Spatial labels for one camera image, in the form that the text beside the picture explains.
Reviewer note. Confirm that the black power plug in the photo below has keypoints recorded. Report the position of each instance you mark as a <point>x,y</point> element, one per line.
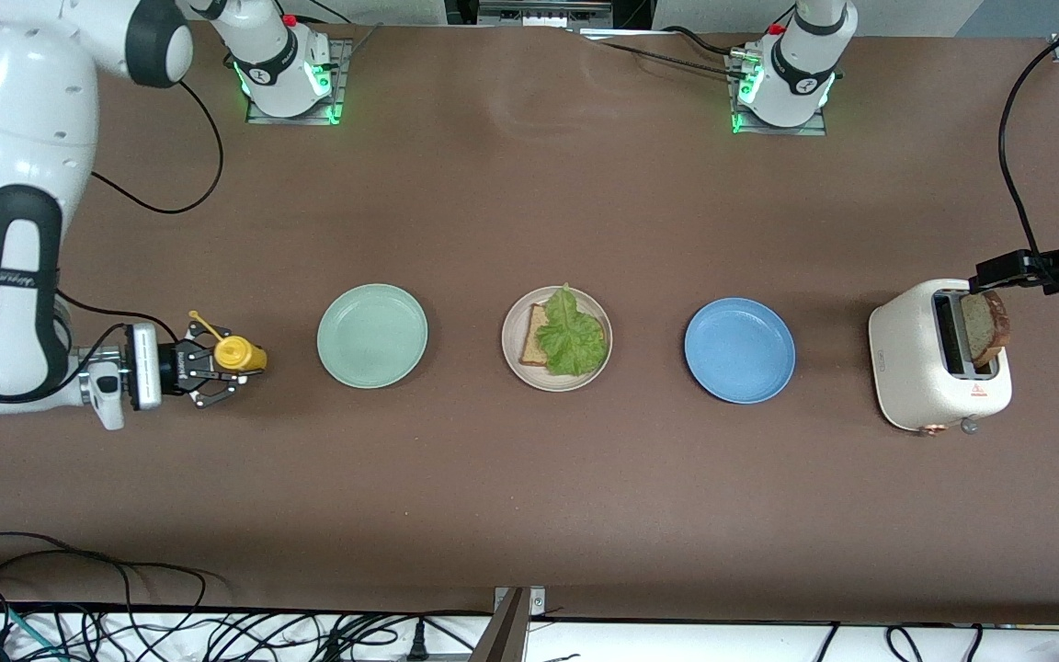
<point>417,639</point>

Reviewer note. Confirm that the brown bread slice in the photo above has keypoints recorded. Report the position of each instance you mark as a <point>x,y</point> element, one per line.
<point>984,326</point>
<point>534,340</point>

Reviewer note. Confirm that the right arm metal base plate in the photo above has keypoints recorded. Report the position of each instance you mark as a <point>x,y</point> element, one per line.
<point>343,83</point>

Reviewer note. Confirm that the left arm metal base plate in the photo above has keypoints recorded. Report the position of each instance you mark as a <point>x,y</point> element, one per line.
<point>782,131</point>

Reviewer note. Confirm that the blue plate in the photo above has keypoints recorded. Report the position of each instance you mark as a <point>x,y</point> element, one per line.
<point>740,350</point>

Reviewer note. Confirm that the grey metal table bracket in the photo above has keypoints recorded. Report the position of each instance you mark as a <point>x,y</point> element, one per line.
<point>518,602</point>

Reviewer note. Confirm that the pale green plate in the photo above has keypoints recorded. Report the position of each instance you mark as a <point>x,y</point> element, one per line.
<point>372,336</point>

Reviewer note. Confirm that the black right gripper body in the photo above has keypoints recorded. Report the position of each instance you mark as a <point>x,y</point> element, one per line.
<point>176,365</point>

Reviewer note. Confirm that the grey metal device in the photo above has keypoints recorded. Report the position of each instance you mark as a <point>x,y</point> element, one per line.
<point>543,14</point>

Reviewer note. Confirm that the beige plate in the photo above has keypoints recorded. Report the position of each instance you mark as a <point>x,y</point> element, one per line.
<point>511,331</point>

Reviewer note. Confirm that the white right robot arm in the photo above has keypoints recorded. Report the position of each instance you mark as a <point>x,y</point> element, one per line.
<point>33,138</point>

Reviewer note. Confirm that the green lettuce leaf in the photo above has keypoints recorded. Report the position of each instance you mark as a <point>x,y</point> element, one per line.
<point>575,340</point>

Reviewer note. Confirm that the white two-slot toaster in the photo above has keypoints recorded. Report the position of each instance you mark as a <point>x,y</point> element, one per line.
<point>906,368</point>

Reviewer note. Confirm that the yellow mustard squeeze bottle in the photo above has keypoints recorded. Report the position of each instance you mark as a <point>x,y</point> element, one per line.
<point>240,354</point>

